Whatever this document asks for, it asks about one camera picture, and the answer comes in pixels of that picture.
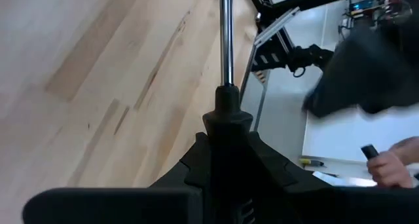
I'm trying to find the white table top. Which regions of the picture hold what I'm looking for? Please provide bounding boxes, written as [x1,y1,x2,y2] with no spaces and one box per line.
[301,104,419,163]

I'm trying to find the silver aluminium rail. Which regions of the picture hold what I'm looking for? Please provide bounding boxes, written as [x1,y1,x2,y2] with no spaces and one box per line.
[253,6,301,48]

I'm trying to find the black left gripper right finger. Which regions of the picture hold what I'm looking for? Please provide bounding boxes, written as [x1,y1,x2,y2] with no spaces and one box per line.
[247,131,419,224]

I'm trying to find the black handled screwdriver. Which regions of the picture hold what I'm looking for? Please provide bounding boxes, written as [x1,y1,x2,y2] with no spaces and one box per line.
[202,0,263,224]

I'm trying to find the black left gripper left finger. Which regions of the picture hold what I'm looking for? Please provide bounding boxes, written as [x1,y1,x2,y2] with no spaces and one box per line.
[22,132,212,224]

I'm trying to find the yellow black marker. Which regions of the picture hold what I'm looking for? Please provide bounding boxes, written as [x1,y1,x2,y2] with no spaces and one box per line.
[299,158,326,168]

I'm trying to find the black metal table frame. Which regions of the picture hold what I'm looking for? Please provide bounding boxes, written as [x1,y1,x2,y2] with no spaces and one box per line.
[244,0,377,78]

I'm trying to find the black computer blue lights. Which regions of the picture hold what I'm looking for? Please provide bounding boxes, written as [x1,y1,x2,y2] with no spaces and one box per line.
[338,0,414,38]

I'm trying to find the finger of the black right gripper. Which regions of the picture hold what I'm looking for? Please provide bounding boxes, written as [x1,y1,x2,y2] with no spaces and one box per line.
[301,50,364,119]

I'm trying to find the small black handheld device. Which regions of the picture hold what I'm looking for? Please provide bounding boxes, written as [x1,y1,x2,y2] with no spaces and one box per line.
[360,144,380,160]

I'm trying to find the person's hand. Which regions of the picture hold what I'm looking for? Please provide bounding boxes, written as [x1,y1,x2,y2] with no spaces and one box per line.
[366,136,419,189]

